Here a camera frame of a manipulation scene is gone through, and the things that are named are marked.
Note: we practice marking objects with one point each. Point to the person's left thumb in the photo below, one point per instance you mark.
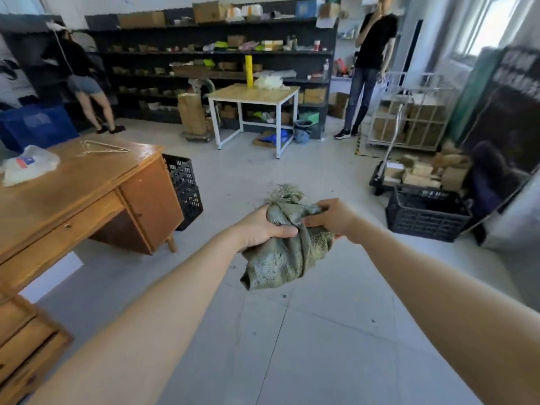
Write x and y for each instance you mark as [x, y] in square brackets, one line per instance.
[283, 231]

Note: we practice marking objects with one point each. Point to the white-framed wooden-top table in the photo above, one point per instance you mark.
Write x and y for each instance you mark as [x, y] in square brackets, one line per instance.
[253, 94]

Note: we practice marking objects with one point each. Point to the dark leaning board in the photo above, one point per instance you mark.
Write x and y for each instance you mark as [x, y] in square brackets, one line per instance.
[506, 105]

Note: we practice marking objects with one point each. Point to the blue waste bin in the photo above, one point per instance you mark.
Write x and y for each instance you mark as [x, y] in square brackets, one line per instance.
[302, 131]

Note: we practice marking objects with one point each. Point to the window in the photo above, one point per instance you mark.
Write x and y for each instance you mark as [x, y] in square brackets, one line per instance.
[498, 21]

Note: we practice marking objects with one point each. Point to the yellow roll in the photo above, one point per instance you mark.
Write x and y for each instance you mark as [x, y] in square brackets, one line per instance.
[249, 71]

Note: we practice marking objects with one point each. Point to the black platform trolley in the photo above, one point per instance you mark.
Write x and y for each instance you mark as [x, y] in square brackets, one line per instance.
[379, 172]

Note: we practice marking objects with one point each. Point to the open cardboard box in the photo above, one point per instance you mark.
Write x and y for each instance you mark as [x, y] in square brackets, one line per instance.
[210, 12]

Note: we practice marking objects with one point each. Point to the blue plastic crate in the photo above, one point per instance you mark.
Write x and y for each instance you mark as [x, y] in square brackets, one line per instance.
[38, 126]

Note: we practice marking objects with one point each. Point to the person's left forearm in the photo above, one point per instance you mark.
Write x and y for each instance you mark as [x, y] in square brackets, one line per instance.
[147, 324]

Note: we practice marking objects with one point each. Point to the person's right hand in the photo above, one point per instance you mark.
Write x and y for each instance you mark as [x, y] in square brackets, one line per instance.
[341, 219]

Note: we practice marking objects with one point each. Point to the green panel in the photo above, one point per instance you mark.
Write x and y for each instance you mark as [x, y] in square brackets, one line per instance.
[468, 96]

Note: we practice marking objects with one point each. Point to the green woven sack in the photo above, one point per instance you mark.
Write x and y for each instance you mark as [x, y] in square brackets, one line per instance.
[282, 257]

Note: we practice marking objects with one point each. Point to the metal cage trolley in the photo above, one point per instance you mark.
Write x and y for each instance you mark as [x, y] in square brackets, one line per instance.
[413, 118]

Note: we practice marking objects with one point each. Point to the person's right thumb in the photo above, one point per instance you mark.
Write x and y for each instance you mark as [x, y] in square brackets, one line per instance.
[316, 222]

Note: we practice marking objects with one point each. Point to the person's left hand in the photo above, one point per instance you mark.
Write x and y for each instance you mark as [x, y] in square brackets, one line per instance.
[257, 229]

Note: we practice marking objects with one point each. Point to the clear crumpled plastic bag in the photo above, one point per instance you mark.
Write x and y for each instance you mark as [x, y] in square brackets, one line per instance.
[268, 82]

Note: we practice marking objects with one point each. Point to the black plastic crate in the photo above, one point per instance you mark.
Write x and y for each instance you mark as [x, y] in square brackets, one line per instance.
[426, 215]
[185, 189]

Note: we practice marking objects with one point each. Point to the blue bag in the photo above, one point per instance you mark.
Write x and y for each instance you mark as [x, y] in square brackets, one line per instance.
[278, 138]

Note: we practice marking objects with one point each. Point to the pile of cardboard boxes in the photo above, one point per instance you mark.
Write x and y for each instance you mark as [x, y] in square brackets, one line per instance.
[426, 170]

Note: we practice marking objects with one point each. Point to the white plastic bag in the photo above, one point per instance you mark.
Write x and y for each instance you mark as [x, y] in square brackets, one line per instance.
[29, 164]

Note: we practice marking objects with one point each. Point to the brown wooden desk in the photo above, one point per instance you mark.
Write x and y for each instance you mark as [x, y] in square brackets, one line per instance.
[63, 206]

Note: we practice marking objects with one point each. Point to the person's right forearm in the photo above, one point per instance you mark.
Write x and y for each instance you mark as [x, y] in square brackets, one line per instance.
[455, 307]

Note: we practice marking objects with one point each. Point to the stack of wrapped cardboard boxes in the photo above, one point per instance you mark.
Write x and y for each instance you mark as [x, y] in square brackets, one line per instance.
[193, 115]

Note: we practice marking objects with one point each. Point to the blue box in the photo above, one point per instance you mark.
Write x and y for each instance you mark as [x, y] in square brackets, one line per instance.
[309, 8]

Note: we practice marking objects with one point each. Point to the black shelving unit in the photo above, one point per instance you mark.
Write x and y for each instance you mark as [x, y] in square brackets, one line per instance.
[168, 80]

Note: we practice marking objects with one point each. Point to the long cardboard box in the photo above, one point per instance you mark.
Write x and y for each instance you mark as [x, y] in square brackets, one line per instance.
[141, 20]

